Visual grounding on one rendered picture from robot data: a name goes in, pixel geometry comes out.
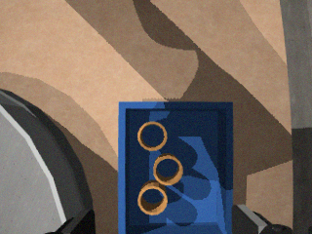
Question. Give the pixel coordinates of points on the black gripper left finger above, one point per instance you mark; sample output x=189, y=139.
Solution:
x=83, y=223

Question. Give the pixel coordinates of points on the bronze bushing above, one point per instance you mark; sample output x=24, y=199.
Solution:
x=171, y=179
x=143, y=144
x=148, y=208

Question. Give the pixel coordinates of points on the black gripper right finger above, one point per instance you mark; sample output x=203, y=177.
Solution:
x=244, y=221

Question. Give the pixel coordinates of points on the blue crate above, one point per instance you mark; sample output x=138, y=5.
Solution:
x=200, y=135

